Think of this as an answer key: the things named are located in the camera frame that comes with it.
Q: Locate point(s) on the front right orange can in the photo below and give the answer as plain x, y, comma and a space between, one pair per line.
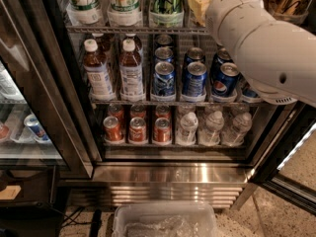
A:
162, 130

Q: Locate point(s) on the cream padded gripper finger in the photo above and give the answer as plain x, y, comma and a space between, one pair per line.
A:
199, 8

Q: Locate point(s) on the white green tall can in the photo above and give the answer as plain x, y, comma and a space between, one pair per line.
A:
124, 13

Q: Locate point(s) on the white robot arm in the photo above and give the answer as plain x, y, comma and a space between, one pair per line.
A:
277, 58

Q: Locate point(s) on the rear left tea bottle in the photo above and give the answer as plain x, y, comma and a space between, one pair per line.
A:
103, 43

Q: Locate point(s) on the top wire shelf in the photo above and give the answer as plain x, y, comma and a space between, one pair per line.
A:
142, 30

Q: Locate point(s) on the blue can column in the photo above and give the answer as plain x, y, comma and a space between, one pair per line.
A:
194, 54
194, 79

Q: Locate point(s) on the middle blue can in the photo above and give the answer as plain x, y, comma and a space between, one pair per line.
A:
164, 53

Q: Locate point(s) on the fridge vent grille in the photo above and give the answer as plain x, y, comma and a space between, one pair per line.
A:
218, 197

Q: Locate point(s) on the front right water bottle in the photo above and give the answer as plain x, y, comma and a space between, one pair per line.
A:
233, 134

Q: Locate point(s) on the pepsi can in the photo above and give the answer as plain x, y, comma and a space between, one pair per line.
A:
225, 80
222, 56

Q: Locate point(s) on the front right tea bottle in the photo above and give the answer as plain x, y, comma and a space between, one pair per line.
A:
130, 68

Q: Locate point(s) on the front pepsi can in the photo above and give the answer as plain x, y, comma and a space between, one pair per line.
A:
225, 80

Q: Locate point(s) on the rear right orange can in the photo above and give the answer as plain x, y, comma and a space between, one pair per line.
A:
163, 111

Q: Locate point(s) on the gold tall can right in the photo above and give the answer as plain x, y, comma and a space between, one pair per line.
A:
293, 11

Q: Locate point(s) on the front middle orange can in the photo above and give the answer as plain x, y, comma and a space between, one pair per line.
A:
137, 129

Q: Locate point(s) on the water bottle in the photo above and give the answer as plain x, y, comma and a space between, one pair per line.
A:
186, 129
233, 134
209, 134

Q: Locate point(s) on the front middle water bottle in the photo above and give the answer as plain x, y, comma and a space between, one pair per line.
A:
209, 134

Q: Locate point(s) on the clear plastic bin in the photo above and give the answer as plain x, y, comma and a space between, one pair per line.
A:
165, 219

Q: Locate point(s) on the front left tea bottle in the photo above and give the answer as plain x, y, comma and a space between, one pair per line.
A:
95, 64

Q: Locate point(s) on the wire shelf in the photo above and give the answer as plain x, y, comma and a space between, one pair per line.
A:
155, 103
142, 30
151, 145

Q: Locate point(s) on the rear middle orange can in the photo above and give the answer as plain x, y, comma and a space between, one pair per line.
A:
137, 111

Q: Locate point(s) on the tea bottle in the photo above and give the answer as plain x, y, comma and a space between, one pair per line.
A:
103, 43
95, 64
130, 68
138, 42

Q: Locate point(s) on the rear blue can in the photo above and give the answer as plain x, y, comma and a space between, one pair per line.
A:
163, 41

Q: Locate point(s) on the glass fridge door left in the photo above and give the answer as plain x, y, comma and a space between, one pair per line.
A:
36, 51

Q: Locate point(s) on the can behind glass door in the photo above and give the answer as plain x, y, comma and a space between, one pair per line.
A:
33, 124

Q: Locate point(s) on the front silver blue can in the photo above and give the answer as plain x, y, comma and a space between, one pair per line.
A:
248, 91

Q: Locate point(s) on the front left orange can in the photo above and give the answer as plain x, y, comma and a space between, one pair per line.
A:
112, 129

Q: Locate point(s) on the rear right tea bottle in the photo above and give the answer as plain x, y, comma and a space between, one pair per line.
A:
138, 42

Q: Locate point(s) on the middle wire shelf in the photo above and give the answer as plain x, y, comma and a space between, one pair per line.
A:
155, 103

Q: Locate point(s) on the bottom wire shelf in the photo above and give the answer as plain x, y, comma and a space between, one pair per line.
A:
151, 145

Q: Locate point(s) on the orange can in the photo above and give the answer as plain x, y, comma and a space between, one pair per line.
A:
137, 111
162, 130
112, 129
116, 110
137, 129
163, 111

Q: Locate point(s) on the rear left orange can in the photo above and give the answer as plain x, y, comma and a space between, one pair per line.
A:
116, 110

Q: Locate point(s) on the front left water bottle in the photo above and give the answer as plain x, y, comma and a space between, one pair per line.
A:
186, 129

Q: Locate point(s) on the white red tall can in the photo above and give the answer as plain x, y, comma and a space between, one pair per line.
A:
86, 12

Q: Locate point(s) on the rear pepsi can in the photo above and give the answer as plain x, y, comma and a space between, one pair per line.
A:
222, 56

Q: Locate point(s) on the open fridge door right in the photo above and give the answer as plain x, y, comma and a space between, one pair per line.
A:
290, 170

